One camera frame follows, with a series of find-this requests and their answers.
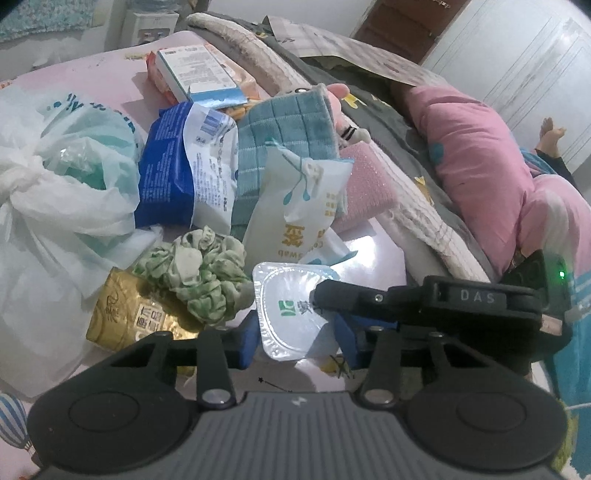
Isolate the white wardrobe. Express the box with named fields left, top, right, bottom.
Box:
left=420, top=0, right=591, bottom=171

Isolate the checked grey sheet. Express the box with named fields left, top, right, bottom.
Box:
left=263, top=16, right=458, bottom=88

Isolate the brown door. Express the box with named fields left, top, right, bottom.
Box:
left=351, top=0, right=444, bottom=65

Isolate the pink sponge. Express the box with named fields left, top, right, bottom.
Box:
left=332, top=142, right=400, bottom=232

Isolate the beige striped blanket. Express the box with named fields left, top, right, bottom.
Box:
left=187, top=13, right=499, bottom=283

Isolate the teal patterned curtain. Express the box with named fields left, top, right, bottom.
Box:
left=0, top=0, right=107, bottom=42

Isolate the green white scrunchie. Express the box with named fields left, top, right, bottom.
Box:
left=131, top=226, right=254, bottom=326

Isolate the foil lid yogurt cup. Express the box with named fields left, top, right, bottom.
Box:
left=253, top=261, right=342, bottom=363

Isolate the white water dispenser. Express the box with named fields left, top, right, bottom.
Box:
left=122, top=7, right=181, bottom=47

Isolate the blue wipes packet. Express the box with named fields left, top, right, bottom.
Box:
left=136, top=102, right=241, bottom=236

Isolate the white blue carton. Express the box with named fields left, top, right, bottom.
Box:
left=156, top=46, right=247, bottom=104

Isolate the gold tea packet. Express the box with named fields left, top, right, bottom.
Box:
left=87, top=268, right=204, bottom=370

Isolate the teal checked cloth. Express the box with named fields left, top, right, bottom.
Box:
left=231, top=88, right=342, bottom=241

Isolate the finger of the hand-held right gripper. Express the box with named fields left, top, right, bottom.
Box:
left=310, top=278, right=428, bottom=330

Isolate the orange snack pack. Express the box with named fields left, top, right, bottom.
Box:
left=147, top=44, right=259, bottom=121

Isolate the pink pillow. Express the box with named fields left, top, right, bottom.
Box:
left=406, top=85, right=541, bottom=273

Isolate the white plastic bag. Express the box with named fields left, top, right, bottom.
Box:
left=0, top=85, right=162, bottom=398

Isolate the pink grey plush toy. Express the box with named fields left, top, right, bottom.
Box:
left=323, top=82, right=370, bottom=144

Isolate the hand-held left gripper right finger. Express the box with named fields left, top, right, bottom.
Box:
left=335, top=314, right=467, bottom=409

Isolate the white teal tissue packet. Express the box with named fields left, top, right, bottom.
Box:
left=242, top=138, right=356, bottom=278

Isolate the grey star quilt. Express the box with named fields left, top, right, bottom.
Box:
left=259, top=32, right=509, bottom=278

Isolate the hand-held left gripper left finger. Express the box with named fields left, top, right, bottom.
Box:
left=110, top=318, right=258, bottom=411

